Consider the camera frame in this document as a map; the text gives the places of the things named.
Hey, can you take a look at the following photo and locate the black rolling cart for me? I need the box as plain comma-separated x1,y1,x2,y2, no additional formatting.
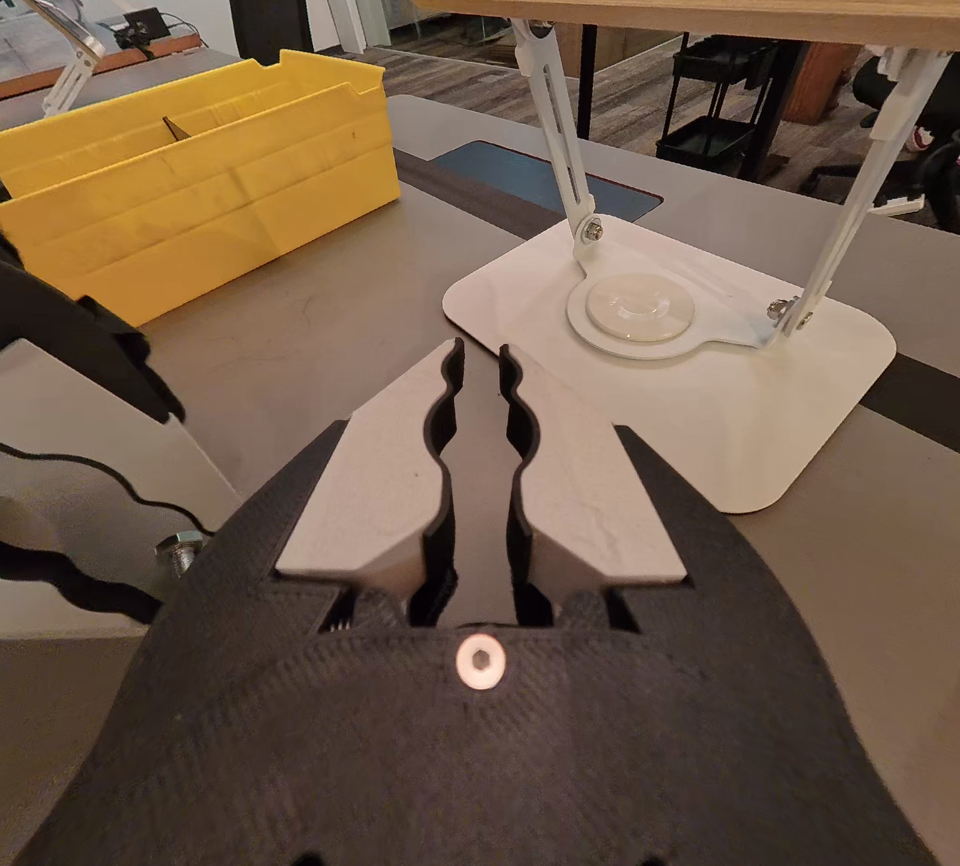
654,34,785,179

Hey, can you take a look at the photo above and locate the brown wooden cabinet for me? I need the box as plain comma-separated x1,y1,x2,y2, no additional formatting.
787,43,864,126

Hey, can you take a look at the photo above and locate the yellow plastic bin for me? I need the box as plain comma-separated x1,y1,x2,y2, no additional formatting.
0,49,402,329

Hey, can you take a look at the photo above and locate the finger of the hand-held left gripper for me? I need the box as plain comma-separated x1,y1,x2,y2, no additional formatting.
0,540,165,644
0,337,243,533

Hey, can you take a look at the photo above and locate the silver hex bolt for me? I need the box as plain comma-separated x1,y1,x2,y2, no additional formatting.
153,531,207,577

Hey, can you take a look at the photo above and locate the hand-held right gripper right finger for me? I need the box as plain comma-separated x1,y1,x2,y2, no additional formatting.
498,343,690,612

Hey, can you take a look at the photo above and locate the black office chair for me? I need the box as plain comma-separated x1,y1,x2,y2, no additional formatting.
798,55,960,233

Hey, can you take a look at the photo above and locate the brown wooden desk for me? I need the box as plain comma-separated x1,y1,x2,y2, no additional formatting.
0,30,205,104

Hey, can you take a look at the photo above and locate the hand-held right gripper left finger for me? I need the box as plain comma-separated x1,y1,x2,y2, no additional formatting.
273,337,466,620

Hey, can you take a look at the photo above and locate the small black device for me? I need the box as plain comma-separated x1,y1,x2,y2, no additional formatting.
112,6,168,50

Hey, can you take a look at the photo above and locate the white desk stand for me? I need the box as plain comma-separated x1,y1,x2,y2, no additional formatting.
0,0,108,119

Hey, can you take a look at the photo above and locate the white stand with wooden board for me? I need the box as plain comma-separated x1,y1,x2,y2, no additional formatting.
390,0,960,515

